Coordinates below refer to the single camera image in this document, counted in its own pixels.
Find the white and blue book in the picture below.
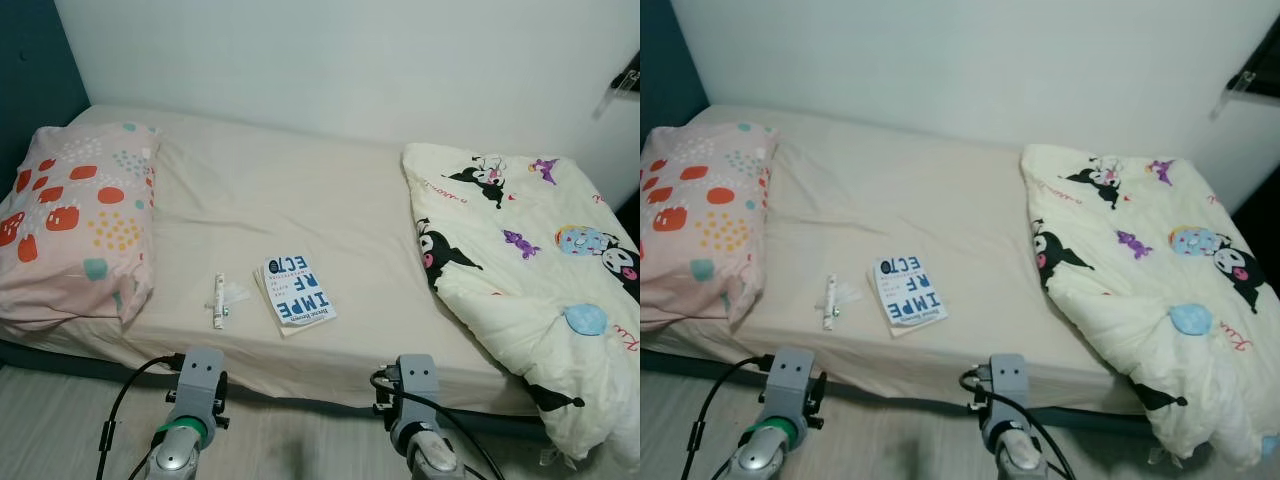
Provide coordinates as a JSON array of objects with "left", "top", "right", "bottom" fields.
[
  {"left": 253, "top": 254, "right": 338, "bottom": 338},
  {"left": 866, "top": 255, "right": 950, "bottom": 338}
]

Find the pink patterned pillow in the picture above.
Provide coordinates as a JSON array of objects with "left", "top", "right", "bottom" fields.
[
  {"left": 640, "top": 122, "right": 781, "bottom": 333},
  {"left": 0, "top": 122, "right": 161, "bottom": 336}
]

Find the cream cartoon print blanket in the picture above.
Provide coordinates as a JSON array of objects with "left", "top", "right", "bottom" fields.
[
  {"left": 1020, "top": 143, "right": 1280, "bottom": 466},
  {"left": 402, "top": 143, "right": 641, "bottom": 471}
]

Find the mattress with cream sheet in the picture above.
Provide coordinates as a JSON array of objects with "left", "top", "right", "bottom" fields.
[
  {"left": 640, "top": 104, "right": 1280, "bottom": 421},
  {"left": 0, "top": 104, "right": 641, "bottom": 416}
]

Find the teal upholstered headboard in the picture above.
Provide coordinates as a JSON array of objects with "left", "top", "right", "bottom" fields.
[
  {"left": 640, "top": 0, "right": 711, "bottom": 186},
  {"left": 0, "top": 0, "right": 91, "bottom": 191}
]

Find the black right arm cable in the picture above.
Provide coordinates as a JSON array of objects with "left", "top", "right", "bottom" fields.
[
  {"left": 961, "top": 370, "right": 1077, "bottom": 480},
  {"left": 371, "top": 368, "right": 506, "bottom": 480}
]

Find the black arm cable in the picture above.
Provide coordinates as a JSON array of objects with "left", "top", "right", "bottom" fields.
[
  {"left": 371, "top": 368, "right": 506, "bottom": 480},
  {"left": 961, "top": 370, "right": 1077, "bottom": 480},
  {"left": 683, "top": 354, "right": 773, "bottom": 480},
  {"left": 97, "top": 353, "right": 187, "bottom": 480}
]

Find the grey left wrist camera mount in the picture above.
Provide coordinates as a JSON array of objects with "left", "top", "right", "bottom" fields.
[
  {"left": 176, "top": 347, "right": 227, "bottom": 413},
  {"left": 766, "top": 347, "right": 816, "bottom": 416}
]

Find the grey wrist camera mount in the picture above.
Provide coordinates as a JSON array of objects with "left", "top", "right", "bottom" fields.
[
  {"left": 397, "top": 355, "right": 439, "bottom": 426},
  {"left": 766, "top": 347, "right": 816, "bottom": 416},
  {"left": 176, "top": 347, "right": 227, "bottom": 413},
  {"left": 988, "top": 354, "right": 1029, "bottom": 426}
]

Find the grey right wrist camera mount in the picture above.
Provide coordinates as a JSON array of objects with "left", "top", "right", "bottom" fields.
[
  {"left": 397, "top": 355, "right": 439, "bottom": 426},
  {"left": 988, "top": 354, "right": 1029, "bottom": 426}
]

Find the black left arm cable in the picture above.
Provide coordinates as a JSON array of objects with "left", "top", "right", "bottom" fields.
[
  {"left": 97, "top": 353, "right": 187, "bottom": 480},
  {"left": 683, "top": 354, "right": 773, "bottom": 480}
]

